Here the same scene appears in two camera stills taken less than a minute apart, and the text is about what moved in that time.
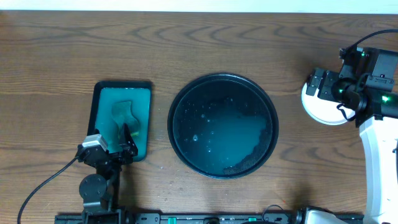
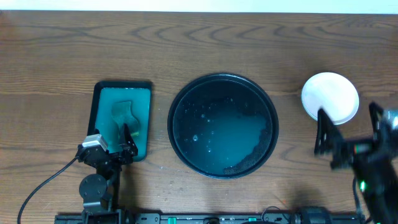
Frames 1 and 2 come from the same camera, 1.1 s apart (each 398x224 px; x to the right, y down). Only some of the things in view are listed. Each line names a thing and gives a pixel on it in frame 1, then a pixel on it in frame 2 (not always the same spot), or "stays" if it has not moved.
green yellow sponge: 122,112 stays
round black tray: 222,126 stays
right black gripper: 323,84 -> 351,149
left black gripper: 115,155 stays
